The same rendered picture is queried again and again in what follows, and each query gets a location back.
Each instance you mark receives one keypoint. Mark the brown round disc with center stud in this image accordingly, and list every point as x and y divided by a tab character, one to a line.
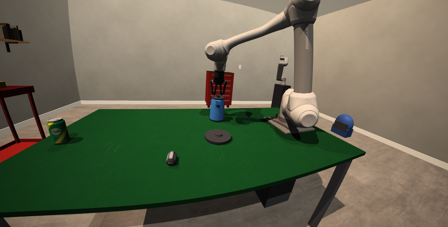
217	136

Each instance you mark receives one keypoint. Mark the green drink can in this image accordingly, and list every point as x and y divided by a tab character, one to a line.
58	130

